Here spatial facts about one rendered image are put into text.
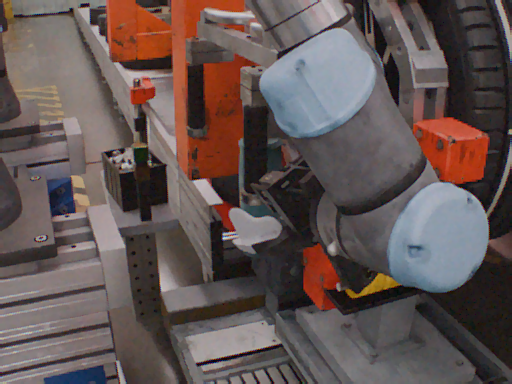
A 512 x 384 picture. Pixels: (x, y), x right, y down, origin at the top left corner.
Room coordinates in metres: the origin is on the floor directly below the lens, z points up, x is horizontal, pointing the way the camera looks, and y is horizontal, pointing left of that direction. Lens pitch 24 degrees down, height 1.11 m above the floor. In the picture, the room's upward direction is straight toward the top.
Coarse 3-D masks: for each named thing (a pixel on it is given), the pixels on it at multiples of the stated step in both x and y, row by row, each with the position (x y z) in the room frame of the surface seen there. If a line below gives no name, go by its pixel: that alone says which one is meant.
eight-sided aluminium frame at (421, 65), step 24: (384, 0) 0.83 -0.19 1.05; (408, 0) 0.84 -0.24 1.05; (384, 24) 0.83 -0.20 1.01; (408, 24) 0.84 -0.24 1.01; (408, 48) 0.77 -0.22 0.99; (432, 48) 0.78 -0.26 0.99; (408, 72) 0.76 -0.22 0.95; (432, 72) 0.76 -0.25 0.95; (408, 96) 0.77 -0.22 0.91; (432, 96) 0.77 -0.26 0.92; (408, 120) 0.76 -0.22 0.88; (288, 144) 1.16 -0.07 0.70
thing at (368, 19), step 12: (420, 0) 0.89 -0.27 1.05; (372, 12) 1.05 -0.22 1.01; (372, 24) 1.05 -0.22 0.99; (432, 24) 0.85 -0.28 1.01; (372, 36) 1.05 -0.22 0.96; (384, 48) 1.31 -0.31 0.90; (384, 60) 1.01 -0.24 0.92; (384, 72) 1.07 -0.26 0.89; (396, 72) 0.97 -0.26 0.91; (396, 84) 0.96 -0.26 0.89; (396, 96) 0.96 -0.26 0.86; (444, 108) 0.80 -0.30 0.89
